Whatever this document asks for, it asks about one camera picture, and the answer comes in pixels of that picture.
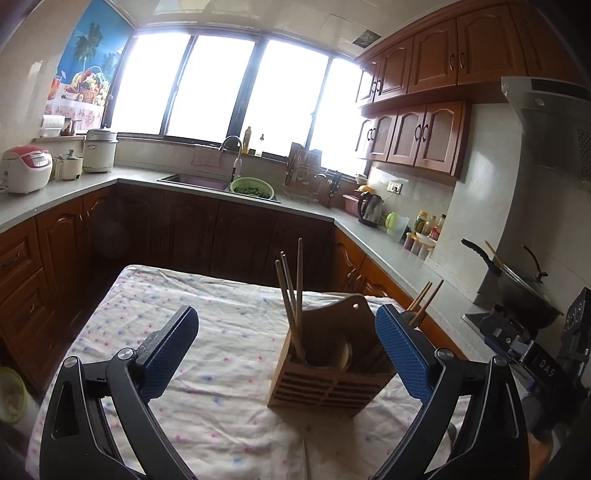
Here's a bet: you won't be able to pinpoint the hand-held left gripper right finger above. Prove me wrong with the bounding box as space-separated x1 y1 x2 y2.
372 304 529 480

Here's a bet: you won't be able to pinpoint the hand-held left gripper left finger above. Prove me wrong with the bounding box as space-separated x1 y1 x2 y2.
39 305 200 480

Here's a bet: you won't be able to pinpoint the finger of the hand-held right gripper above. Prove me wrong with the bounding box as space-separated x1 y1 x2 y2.
479 308 532 358

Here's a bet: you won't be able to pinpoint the spoon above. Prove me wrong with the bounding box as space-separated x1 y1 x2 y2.
330 340 355 371

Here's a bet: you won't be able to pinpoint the wooden chopstick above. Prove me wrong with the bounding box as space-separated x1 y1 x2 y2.
405 281 434 315
409 279 445 328
281 251 298 324
275 259 306 364

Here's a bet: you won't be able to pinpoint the wooden utensil holder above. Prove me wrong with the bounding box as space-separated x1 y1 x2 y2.
268 293 398 417

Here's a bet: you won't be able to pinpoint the person's right hand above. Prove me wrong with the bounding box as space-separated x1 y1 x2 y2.
527 431 555 474

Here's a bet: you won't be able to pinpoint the gas stove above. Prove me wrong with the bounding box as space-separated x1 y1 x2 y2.
464 305 532 370

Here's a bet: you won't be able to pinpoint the black wok with lid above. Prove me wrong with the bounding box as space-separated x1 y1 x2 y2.
462 239 565 329

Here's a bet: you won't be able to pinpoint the white dotted tablecloth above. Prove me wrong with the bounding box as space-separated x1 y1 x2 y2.
25 264 467 480

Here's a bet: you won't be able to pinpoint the wooden spatula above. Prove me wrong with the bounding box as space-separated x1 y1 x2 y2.
484 240 509 273

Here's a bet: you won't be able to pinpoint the row of spice jars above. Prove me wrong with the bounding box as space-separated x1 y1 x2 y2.
404 232 437 259

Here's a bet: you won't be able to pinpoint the wooden lower cabinets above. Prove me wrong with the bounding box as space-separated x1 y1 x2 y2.
0 182 467 393

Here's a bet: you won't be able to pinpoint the wooden cabinets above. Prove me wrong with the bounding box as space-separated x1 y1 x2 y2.
355 0 583 180
0 182 467 393

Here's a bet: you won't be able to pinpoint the steel electric kettle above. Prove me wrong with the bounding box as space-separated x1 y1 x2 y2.
358 191 385 228

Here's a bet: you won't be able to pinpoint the pink plastic container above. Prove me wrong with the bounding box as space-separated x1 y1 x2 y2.
342 191 370 217

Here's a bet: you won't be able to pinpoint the steel kitchen sink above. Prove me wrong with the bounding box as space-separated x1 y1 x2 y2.
157 173 232 192

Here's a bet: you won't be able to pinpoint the green plastic colander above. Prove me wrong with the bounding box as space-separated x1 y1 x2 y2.
229 178 275 200

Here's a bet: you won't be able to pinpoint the grey kitchen countertop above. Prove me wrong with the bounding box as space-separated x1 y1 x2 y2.
0 164 499 333

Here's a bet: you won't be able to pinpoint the steel range hood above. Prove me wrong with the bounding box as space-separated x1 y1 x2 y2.
501 76 591 296

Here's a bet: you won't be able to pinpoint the metal sink faucet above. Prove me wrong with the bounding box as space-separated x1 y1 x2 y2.
219 135 245 183

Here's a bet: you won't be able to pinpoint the dish drying rack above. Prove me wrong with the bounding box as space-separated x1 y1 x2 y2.
283 142 331 201

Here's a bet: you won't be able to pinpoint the small white electric pot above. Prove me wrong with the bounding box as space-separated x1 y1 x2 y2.
54 148 85 182

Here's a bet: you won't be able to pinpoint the large white cooking pot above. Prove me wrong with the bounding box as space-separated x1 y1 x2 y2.
83 128 118 174

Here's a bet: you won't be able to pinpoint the white and red rice cooker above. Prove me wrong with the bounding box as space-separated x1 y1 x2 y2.
0 144 54 195

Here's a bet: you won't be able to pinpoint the paper towel roll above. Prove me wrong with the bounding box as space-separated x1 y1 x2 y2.
41 114 66 138

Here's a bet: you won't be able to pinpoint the kitchen window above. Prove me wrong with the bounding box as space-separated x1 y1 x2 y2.
108 30 375 160

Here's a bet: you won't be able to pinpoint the wooden upper cabinets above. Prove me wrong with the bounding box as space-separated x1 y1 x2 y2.
355 0 583 180

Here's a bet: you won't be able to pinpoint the tropical fruit wall poster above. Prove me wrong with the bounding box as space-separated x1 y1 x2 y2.
44 0 132 132

